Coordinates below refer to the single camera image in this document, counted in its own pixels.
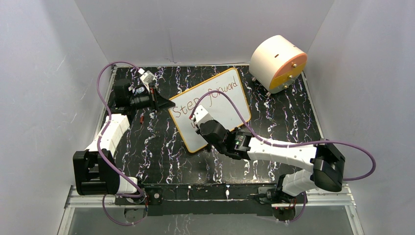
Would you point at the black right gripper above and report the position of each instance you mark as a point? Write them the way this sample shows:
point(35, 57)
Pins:
point(198, 131)

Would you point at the blue white round jar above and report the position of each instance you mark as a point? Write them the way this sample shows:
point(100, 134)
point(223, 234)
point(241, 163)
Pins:
point(140, 90)

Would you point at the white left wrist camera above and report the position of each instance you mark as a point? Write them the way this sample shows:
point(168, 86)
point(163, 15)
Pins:
point(146, 78)

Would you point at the cream round drawer box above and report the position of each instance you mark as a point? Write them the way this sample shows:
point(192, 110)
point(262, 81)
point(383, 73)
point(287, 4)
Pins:
point(276, 64)

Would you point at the aluminium rail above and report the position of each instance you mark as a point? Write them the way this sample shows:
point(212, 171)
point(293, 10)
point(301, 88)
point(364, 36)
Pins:
point(207, 193)

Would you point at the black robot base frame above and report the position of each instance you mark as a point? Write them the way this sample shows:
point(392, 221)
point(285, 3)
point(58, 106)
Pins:
point(268, 204)

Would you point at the yellow framed whiteboard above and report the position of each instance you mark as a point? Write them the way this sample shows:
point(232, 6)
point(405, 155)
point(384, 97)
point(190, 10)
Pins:
point(216, 104)

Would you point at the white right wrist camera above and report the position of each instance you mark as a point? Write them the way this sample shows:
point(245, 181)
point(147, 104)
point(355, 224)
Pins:
point(200, 115)

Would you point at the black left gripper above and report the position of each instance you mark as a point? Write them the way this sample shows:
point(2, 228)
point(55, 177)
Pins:
point(160, 104)

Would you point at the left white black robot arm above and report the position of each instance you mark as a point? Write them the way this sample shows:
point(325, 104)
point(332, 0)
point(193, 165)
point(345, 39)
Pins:
point(94, 168)

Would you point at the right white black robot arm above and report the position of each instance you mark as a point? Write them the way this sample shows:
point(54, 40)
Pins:
point(322, 165)

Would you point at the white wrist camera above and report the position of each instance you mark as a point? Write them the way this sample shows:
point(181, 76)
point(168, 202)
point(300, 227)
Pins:
point(200, 115)
point(146, 78)

